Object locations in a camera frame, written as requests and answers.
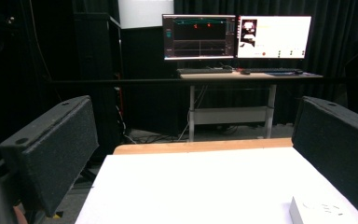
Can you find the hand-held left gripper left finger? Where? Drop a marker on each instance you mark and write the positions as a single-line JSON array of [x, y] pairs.
[[52, 155]]

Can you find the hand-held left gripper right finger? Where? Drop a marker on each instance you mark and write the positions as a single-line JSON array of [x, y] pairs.
[[338, 149]]

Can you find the white power strip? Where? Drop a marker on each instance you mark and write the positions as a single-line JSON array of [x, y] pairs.
[[320, 213]]

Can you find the black computer mouse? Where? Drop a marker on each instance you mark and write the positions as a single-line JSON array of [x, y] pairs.
[[298, 72], [245, 72]]

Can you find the black cabinet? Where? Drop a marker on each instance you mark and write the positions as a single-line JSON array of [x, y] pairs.
[[98, 81]]

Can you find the blue mouse pad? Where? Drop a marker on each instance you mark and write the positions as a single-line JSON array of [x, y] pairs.
[[281, 74]]

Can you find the black keyboard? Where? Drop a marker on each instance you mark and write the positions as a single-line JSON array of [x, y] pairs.
[[272, 70], [204, 71]]

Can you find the wooden desk with metal legs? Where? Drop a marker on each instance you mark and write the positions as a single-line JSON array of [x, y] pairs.
[[230, 93]]

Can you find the white-screen monitor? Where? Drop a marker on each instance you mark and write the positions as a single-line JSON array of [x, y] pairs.
[[273, 36]]

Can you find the white board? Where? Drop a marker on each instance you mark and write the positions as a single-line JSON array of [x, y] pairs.
[[146, 13]]

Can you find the dark-screen monitor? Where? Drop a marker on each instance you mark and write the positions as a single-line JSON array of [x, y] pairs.
[[199, 37]]

